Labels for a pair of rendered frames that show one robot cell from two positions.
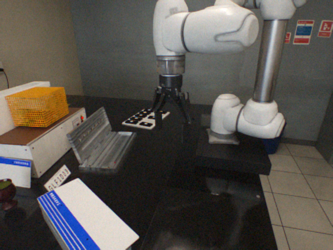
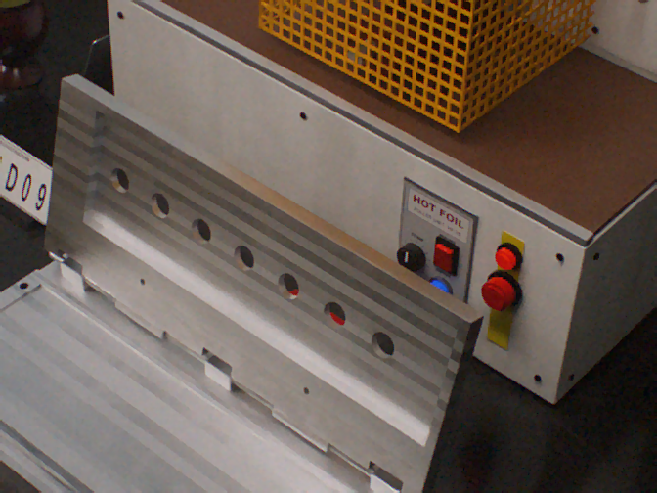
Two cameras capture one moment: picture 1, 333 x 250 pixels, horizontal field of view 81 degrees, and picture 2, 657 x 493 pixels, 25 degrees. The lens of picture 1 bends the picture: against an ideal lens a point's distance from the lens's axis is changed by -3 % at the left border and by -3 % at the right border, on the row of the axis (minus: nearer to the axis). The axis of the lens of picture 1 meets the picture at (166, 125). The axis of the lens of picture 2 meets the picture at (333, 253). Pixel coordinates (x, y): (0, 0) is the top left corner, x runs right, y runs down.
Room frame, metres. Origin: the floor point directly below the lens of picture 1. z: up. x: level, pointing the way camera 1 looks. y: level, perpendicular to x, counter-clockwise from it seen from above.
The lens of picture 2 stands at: (1.65, -0.26, 1.85)
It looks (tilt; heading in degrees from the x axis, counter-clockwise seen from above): 42 degrees down; 123
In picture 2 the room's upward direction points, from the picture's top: 3 degrees clockwise
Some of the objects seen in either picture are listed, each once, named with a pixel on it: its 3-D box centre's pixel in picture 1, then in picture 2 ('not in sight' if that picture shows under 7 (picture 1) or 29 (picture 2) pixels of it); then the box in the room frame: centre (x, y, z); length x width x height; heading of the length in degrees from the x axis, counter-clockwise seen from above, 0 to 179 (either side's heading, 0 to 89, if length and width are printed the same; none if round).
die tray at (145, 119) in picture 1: (147, 117); not in sight; (1.63, 0.17, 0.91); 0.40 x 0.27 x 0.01; 158
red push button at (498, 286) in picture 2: not in sight; (499, 292); (1.28, 0.58, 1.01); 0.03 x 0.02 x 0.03; 174
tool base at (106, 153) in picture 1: (111, 147); (152, 434); (1.09, 0.34, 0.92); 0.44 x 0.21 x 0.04; 174
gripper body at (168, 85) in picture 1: (170, 89); not in sight; (0.64, -0.01, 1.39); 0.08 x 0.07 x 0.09; 42
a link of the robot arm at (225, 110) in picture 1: (226, 112); not in sight; (1.12, -0.36, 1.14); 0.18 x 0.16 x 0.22; 51
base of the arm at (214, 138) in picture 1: (221, 131); not in sight; (1.15, -0.35, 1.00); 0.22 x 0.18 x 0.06; 176
